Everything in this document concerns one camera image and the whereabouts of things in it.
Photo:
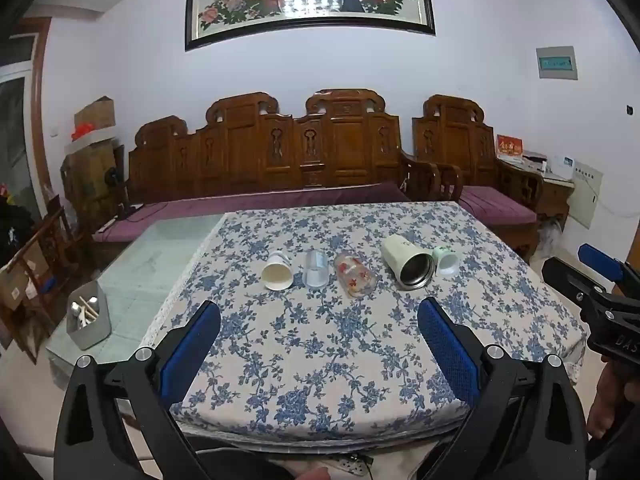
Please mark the carved wooden armchair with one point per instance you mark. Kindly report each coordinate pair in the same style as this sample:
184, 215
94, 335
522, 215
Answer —
465, 145

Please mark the wall electrical panel box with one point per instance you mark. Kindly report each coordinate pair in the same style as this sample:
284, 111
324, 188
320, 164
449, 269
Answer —
556, 62

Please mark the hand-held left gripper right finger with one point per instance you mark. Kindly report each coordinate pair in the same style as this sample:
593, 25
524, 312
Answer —
447, 355

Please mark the cardboard box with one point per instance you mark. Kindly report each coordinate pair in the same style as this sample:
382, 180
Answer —
95, 114

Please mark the grey utensil holder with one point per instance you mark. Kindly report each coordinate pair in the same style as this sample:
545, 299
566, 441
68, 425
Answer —
90, 325

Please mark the clear glass cup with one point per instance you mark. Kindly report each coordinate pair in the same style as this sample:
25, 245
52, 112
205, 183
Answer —
316, 270

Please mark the red floral glass cup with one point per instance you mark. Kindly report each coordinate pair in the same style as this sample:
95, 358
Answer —
356, 276

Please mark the black standing fan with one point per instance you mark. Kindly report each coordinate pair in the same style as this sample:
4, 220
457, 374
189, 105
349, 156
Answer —
116, 185

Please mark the wooden chopsticks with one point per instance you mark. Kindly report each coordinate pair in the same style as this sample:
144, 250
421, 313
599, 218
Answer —
89, 307

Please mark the carved wooden sofa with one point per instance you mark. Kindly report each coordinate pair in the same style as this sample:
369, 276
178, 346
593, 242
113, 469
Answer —
280, 145

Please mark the person's right hand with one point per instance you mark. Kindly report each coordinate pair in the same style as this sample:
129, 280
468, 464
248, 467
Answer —
607, 400

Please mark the white perforated slipper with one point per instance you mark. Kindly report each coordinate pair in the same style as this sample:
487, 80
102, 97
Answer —
352, 464

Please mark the blue floral tablecloth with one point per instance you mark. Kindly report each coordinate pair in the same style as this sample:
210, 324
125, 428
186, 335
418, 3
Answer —
320, 360

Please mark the stacked cardboard boxes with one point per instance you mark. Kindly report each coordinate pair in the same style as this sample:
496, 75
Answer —
92, 175

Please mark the short purple seat cushion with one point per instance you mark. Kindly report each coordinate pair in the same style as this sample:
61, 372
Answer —
495, 205

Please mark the red gift box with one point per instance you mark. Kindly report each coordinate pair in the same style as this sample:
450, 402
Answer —
509, 146

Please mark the long purple seat cushion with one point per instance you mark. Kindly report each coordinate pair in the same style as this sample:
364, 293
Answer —
250, 205

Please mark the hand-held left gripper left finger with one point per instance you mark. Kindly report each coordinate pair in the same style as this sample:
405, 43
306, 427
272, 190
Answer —
192, 355

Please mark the white wall panel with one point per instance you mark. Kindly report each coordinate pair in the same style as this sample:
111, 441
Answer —
585, 192

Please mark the white paper cup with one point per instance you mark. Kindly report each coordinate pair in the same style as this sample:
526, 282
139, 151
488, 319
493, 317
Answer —
277, 272

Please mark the small light green cup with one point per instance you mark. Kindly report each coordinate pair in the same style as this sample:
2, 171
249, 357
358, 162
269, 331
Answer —
445, 262

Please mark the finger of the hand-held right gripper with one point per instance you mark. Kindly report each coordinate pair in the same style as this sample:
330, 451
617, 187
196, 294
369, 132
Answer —
600, 258
565, 275

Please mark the small wooden chair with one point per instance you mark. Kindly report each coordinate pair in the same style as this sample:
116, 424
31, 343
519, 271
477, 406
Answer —
47, 260

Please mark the red plastic bag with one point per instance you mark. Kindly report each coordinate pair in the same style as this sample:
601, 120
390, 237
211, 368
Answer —
82, 131

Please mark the white device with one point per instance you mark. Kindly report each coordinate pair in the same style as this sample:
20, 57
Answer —
547, 165

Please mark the wooden side table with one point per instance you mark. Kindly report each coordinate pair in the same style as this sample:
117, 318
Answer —
555, 192

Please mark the wooden door frame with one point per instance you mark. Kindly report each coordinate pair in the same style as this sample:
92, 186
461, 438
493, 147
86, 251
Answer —
37, 110

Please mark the pale green steel-lined cup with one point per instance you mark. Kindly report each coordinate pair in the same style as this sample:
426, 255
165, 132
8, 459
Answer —
407, 262

